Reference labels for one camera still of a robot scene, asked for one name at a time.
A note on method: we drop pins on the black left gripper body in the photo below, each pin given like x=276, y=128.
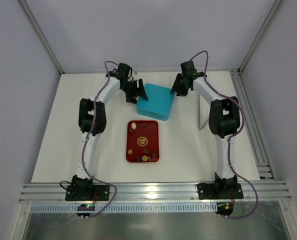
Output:
x=134, y=90

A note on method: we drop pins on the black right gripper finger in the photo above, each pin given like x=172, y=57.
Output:
x=177, y=86
x=182, y=92

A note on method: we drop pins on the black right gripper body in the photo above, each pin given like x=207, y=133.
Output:
x=179, y=86

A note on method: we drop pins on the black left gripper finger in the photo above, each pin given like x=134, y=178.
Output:
x=131, y=98
x=141, y=90

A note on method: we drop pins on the teal tin lid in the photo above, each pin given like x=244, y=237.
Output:
x=159, y=103

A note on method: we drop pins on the metal tongs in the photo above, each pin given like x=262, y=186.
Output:
x=201, y=123

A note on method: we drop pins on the brown square chocolate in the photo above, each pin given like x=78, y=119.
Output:
x=143, y=125

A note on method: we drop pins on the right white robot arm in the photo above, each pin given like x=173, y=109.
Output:
x=224, y=123

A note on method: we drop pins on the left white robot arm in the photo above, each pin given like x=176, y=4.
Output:
x=92, y=121

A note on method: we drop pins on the white oval chocolate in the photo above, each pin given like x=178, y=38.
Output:
x=133, y=125

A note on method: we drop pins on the foil-wrapped round chocolate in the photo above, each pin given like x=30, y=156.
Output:
x=138, y=158

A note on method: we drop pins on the golden scalloped round chocolate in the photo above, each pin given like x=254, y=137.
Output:
x=144, y=158

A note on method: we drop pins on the red rectangular tray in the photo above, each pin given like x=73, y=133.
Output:
x=142, y=138

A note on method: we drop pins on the right side aluminium rail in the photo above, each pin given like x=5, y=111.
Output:
x=256, y=141

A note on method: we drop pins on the aluminium rail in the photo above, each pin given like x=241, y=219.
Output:
x=256, y=141
x=267, y=190

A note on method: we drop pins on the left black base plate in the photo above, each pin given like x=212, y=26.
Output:
x=96, y=192

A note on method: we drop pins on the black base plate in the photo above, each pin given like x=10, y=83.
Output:
x=213, y=191
x=96, y=192

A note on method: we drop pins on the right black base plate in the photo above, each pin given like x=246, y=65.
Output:
x=213, y=191

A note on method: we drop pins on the white slotted cable duct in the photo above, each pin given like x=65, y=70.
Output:
x=128, y=207

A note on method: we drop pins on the aluminium front rail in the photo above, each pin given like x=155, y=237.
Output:
x=267, y=190

